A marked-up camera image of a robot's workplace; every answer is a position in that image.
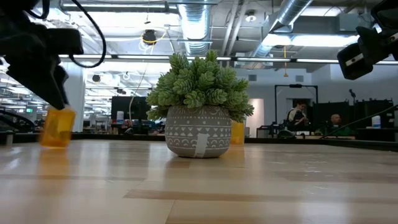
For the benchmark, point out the silver slanted ceiling duct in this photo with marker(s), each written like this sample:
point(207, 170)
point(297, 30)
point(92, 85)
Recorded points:
point(292, 11)

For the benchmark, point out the white square pillar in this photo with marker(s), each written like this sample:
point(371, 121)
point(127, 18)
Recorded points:
point(76, 102)

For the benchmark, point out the long ceiling light strip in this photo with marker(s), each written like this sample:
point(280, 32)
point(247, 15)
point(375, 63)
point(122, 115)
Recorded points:
point(311, 60)

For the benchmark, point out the grey wall vent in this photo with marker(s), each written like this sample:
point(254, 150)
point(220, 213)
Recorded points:
point(299, 78)

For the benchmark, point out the black background robot rig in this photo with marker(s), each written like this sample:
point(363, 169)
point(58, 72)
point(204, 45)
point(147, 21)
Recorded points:
point(270, 129)

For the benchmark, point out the green exit sign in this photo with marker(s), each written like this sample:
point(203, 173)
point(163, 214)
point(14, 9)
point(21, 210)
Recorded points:
point(29, 109)

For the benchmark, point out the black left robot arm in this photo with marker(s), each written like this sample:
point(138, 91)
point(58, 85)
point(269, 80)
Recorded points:
point(12, 6)

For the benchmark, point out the black overhead camera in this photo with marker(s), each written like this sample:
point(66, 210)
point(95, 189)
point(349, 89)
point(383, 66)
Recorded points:
point(149, 35)

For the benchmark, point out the black monitor screen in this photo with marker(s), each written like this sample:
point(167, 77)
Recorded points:
point(124, 107)

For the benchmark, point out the black table border rail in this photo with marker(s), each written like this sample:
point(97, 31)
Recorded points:
point(273, 140)

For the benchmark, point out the round ceiling detector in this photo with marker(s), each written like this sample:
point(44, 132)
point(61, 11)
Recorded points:
point(250, 17)

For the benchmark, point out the green artificial succulent plant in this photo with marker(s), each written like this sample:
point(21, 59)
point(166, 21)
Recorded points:
point(199, 84)

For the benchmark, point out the grey table corner post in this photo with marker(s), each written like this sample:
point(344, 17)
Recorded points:
point(9, 138)

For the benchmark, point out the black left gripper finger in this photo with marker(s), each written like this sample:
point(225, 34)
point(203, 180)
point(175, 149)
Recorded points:
point(64, 84)
point(46, 84)

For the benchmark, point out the black microphone stand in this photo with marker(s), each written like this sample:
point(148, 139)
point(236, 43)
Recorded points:
point(352, 93)

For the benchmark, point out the white label sticker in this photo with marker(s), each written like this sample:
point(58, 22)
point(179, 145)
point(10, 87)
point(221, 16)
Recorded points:
point(201, 144)

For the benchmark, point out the black metal frame stand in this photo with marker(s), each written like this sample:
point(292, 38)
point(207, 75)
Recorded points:
point(295, 86)

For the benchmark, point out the white bottle with blue label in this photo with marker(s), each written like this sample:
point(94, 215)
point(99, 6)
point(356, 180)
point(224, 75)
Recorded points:
point(376, 122)
point(120, 117)

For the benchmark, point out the person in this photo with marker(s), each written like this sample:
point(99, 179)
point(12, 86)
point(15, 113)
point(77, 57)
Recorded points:
point(297, 119)
point(335, 119)

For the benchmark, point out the silver ribbed ceiling duct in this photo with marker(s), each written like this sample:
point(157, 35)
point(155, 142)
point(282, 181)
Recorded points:
point(195, 25)

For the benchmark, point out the black curved bar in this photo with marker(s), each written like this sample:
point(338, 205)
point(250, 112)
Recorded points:
point(15, 119)

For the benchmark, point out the black partition wall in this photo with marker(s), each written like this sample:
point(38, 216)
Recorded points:
point(323, 109)

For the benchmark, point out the grey patterned ceramic pot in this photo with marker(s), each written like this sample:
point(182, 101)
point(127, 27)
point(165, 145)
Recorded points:
point(186, 130)

